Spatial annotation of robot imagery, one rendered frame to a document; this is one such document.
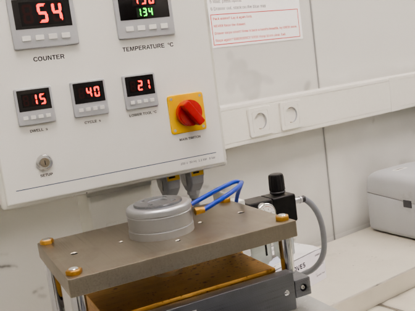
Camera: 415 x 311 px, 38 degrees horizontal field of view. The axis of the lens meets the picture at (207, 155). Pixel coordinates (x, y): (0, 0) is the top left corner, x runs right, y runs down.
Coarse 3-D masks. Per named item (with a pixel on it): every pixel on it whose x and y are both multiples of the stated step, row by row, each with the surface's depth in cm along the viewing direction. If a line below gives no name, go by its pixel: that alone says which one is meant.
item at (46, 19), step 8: (56, 0) 77; (24, 8) 76; (32, 8) 76; (40, 8) 76; (48, 8) 77; (56, 8) 77; (24, 16) 76; (32, 16) 76; (40, 16) 77; (48, 16) 77; (56, 16) 77; (64, 16) 78; (24, 24) 76; (32, 24) 76; (40, 24) 77; (48, 24) 77
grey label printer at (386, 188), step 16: (368, 176) 166; (384, 176) 160; (400, 176) 156; (368, 192) 166; (384, 192) 160; (400, 192) 155; (384, 208) 161; (400, 208) 156; (384, 224) 162; (400, 224) 157
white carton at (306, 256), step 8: (272, 248) 140; (296, 248) 138; (304, 248) 137; (312, 248) 136; (320, 248) 136; (272, 256) 136; (296, 256) 132; (304, 256) 131; (312, 256) 133; (272, 264) 130; (280, 264) 128; (296, 264) 129; (304, 264) 131; (312, 264) 133; (320, 272) 135; (312, 280) 133; (320, 280) 135
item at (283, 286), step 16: (288, 272) 69; (224, 288) 66; (240, 288) 66; (256, 288) 67; (272, 288) 68; (288, 288) 69; (304, 288) 70; (176, 304) 64; (192, 304) 64; (208, 304) 64; (224, 304) 65; (240, 304) 66; (256, 304) 67; (272, 304) 68; (288, 304) 69
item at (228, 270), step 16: (224, 256) 77; (240, 256) 76; (176, 272) 72; (192, 272) 72; (208, 272) 71; (224, 272) 71; (240, 272) 70; (256, 272) 69; (272, 272) 70; (112, 288) 70; (128, 288) 69; (144, 288) 69; (160, 288) 68; (176, 288) 67; (192, 288) 67; (208, 288) 66; (96, 304) 66; (112, 304) 65; (128, 304) 64; (144, 304) 64; (160, 304) 64
